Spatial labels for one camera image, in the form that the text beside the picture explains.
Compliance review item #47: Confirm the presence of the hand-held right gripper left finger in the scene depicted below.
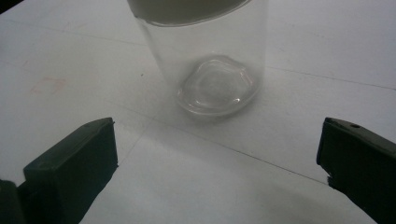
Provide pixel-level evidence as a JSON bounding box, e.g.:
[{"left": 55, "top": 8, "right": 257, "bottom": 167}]
[{"left": 18, "top": 117, "right": 120, "bottom": 224}]

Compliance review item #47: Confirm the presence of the white round jar lid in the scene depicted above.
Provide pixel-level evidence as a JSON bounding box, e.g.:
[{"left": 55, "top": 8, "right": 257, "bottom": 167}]
[{"left": 125, "top": 0, "right": 254, "bottom": 28}]

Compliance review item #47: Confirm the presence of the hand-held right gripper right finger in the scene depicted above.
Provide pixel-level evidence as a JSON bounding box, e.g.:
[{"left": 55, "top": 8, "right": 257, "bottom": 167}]
[{"left": 316, "top": 117, "right": 396, "bottom": 224}]

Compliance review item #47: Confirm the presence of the clear glass jar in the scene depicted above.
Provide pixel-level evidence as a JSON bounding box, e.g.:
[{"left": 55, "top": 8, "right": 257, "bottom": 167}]
[{"left": 125, "top": 0, "right": 269, "bottom": 118}]

